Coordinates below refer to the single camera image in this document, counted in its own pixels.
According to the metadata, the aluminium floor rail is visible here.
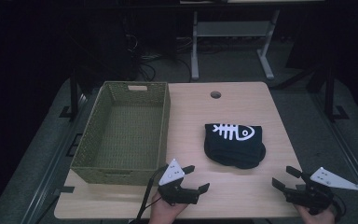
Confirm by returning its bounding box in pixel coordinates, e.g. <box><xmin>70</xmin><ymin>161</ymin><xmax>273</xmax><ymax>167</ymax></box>
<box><xmin>21</xmin><ymin>92</ymin><xmax>89</xmax><ymax>224</ymax></box>
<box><xmin>310</xmin><ymin>92</ymin><xmax>358</xmax><ymax>217</ymax></box>

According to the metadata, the person's left hand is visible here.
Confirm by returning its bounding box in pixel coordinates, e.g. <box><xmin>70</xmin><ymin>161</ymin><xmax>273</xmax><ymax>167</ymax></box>
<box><xmin>148</xmin><ymin>191</ymin><xmax>187</xmax><ymax>224</ymax></box>

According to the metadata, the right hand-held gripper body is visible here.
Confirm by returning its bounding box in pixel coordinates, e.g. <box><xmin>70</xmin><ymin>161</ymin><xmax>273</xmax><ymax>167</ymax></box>
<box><xmin>283</xmin><ymin>166</ymin><xmax>358</xmax><ymax>216</ymax></box>

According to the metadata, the bundle of floor cables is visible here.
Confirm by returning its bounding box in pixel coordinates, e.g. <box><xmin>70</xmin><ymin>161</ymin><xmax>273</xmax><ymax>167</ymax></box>
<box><xmin>124</xmin><ymin>33</ymin><xmax>194</xmax><ymax>83</ymax></box>

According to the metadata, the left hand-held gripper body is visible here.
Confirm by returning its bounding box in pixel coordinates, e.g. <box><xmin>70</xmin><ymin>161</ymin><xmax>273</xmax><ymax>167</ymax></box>
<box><xmin>157</xmin><ymin>158</ymin><xmax>200</xmax><ymax>206</ymax></box>

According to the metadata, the green woven basket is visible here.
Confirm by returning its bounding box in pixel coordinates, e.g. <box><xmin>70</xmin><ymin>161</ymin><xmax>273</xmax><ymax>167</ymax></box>
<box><xmin>70</xmin><ymin>80</ymin><xmax>172</xmax><ymax>187</ymax></box>

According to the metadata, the white metal desk frame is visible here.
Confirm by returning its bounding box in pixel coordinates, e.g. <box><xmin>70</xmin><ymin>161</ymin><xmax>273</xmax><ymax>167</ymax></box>
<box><xmin>190</xmin><ymin>8</ymin><xmax>281</xmax><ymax>81</ymax></box>

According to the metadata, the black cloth fishbone print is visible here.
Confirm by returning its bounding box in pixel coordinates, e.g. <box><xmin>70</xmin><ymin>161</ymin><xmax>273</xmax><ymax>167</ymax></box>
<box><xmin>203</xmin><ymin>122</ymin><xmax>267</xmax><ymax>170</ymax></box>

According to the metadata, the person's right hand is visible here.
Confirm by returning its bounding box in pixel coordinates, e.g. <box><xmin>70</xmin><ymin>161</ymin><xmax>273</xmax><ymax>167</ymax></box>
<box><xmin>295</xmin><ymin>203</ymin><xmax>337</xmax><ymax>224</ymax></box>

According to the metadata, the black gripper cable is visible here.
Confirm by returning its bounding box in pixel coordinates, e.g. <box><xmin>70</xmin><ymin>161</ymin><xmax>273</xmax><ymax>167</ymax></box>
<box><xmin>135</xmin><ymin>164</ymin><xmax>170</xmax><ymax>224</ymax></box>
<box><xmin>331</xmin><ymin>193</ymin><xmax>348</xmax><ymax>224</ymax></box>

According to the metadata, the black metal stand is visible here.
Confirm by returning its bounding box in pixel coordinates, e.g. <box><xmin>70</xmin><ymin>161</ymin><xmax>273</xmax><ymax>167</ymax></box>
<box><xmin>324</xmin><ymin>64</ymin><xmax>351</xmax><ymax>123</ymax></box>
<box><xmin>59</xmin><ymin>65</ymin><xmax>86</xmax><ymax>121</ymax></box>

